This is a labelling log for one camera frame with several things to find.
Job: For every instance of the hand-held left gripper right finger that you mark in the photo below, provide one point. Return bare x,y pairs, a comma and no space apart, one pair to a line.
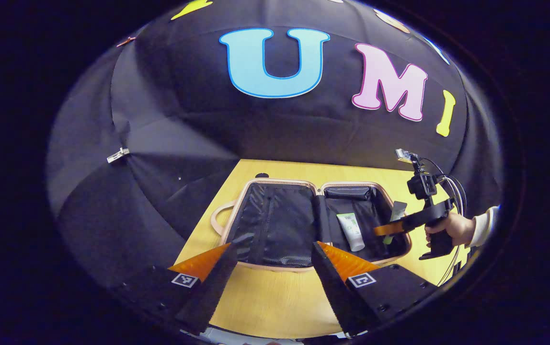
337,297

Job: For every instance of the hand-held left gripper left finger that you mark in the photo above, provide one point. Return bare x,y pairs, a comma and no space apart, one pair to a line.
208,297

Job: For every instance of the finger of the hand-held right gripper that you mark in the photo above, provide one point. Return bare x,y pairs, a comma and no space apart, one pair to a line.
389,228

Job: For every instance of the grey tube with green cap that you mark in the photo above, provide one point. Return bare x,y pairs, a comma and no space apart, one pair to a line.
398,211

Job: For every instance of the white tube with green print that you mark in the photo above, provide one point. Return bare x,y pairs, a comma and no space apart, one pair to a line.
351,232

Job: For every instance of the white cloth clip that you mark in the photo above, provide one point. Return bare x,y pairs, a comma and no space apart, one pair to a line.
118,154

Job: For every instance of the black backdrop cloth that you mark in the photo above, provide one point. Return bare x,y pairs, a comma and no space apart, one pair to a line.
208,124

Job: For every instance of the copper cloth clip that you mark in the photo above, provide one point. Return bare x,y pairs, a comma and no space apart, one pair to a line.
126,40

